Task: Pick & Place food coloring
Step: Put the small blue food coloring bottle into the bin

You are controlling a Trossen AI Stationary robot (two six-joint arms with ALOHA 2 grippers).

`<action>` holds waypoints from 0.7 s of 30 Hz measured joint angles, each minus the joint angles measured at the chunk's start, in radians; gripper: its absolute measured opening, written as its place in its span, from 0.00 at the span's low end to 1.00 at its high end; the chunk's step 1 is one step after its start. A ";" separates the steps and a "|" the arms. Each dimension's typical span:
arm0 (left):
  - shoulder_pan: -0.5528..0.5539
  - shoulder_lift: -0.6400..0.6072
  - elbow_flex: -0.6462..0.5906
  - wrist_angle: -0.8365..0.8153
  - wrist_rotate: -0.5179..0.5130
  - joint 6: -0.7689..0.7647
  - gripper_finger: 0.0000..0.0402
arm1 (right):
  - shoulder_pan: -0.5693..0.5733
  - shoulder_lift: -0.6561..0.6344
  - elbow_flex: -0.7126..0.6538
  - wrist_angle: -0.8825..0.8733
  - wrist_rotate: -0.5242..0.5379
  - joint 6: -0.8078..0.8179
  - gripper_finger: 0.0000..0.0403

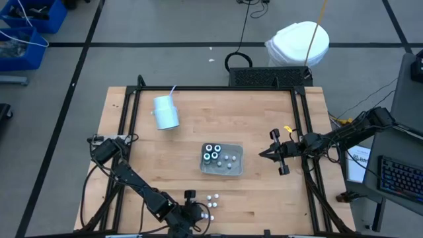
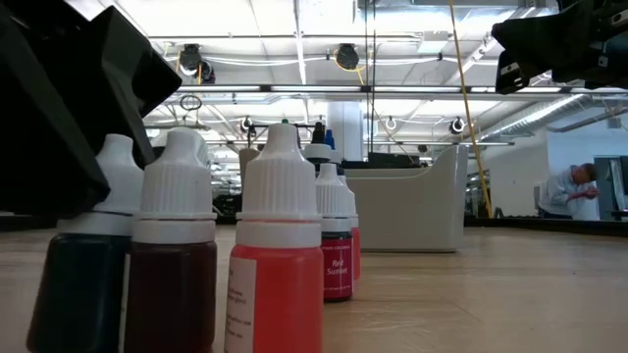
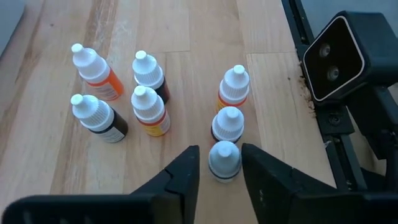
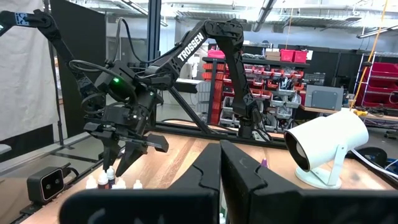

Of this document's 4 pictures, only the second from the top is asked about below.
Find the black mesh computer case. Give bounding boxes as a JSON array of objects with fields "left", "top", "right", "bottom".
[{"left": 366, "top": 151, "right": 423, "bottom": 171}]

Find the black aluminium table frame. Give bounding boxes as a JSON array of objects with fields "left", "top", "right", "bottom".
[{"left": 0, "top": 211, "right": 628, "bottom": 238}]

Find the small Red Sunset dye bottle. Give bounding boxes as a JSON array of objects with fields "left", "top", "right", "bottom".
[{"left": 314, "top": 163, "right": 354, "bottom": 304}]

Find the small orange-red dye bottle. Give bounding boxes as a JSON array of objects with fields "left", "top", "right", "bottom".
[{"left": 224, "top": 122, "right": 325, "bottom": 353}]

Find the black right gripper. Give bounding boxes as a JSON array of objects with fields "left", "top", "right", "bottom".
[{"left": 492, "top": 0, "right": 628, "bottom": 95}]

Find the small orange dye bottle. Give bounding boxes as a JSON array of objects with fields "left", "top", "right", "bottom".
[{"left": 338, "top": 174, "right": 363, "bottom": 281}]

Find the yellow hanging cable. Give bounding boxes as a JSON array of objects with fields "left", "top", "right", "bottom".
[{"left": 446, "top": 0, "right": 494, "bottom": 219}]

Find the grey plastic bin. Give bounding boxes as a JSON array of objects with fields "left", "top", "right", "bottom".
[{"left": 238, "top": 144, "right": 470, "bottom": 254}]

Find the small dark red dye bottle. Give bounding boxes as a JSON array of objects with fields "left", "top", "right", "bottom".
[{"left": 122, "top": 127, "right": 219, "bottom": 353}]

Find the large blue-tipped dye bottle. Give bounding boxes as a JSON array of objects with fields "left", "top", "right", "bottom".
[{"left": 323, "top": 128, "right": 343, "bottom": 166}]

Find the small dark teal dye bottle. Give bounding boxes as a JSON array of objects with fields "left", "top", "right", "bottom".
[{"left": 25, "top": 132, "right": 146, "bottom": 353}]

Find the silver ceiling duct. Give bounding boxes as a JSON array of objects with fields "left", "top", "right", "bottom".
[{"left": 478, "top": 92, "right": 628, "bottom": 143}]

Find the person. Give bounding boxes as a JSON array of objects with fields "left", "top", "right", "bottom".
[{"left": 537, "top": 162, "right": 602, "bottom": 221}]

